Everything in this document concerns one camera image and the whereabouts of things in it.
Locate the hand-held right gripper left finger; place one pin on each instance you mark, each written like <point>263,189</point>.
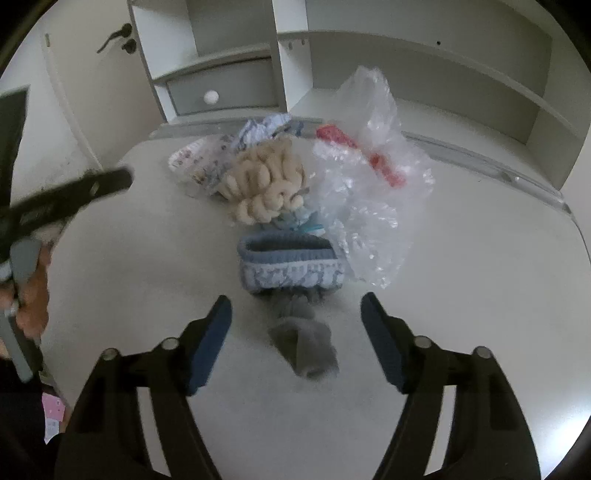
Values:
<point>210,346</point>

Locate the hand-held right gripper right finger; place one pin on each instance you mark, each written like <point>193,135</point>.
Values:
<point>385,341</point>

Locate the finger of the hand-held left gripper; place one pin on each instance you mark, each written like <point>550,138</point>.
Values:
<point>92,187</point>

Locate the grey sock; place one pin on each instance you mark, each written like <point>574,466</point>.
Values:
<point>304,344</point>

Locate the person's left hand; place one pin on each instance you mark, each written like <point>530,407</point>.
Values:
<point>32,309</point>

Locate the white door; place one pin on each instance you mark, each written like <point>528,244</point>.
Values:
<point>83,92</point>

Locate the white printed wrapper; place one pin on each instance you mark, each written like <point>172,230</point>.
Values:
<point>198,161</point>

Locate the clear plastic bag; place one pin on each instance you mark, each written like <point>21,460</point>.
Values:
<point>369,217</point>

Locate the black door lock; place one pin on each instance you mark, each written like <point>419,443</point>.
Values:
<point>129,45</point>

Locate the white round drawer knob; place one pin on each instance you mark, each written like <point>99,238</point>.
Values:
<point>211,97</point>

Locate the pink paper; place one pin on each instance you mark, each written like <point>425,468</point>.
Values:
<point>53,413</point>

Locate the beige knitted yarn piece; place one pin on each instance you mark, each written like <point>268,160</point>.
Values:
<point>268,180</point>

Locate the crumpled blue white paper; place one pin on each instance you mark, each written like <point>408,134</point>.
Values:
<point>263,129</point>

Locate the grey drawer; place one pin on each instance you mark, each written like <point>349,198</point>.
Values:
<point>240,83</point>

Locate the small red yellow box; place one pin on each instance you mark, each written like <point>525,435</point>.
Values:
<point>337,136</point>

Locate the white grey desk hutch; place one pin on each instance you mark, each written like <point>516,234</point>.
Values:
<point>415,60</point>

